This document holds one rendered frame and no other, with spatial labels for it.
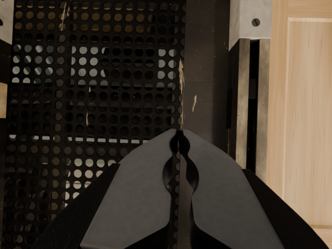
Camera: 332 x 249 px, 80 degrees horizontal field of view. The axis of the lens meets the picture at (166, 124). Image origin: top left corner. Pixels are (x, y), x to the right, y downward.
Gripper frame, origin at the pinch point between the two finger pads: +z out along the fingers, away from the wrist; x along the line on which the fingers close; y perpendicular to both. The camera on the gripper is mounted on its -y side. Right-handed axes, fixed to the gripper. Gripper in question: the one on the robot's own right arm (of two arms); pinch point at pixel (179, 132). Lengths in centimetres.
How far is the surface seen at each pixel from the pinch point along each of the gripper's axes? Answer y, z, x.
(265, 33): -3.5, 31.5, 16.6
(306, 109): 11.1, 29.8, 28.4
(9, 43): 0, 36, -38
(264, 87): 5.3, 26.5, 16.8
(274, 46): -0.8, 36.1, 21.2
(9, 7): -7, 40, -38
